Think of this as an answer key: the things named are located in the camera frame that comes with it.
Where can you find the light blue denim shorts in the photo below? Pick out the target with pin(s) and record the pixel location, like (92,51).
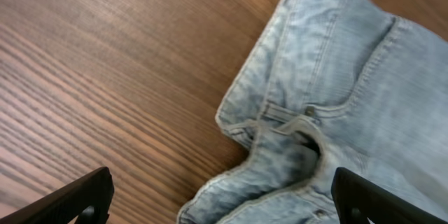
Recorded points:
(331,83)

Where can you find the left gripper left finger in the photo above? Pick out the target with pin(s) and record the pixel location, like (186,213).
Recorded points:
(84,201)

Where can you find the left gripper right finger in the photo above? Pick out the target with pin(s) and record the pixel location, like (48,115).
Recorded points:
(358,201)

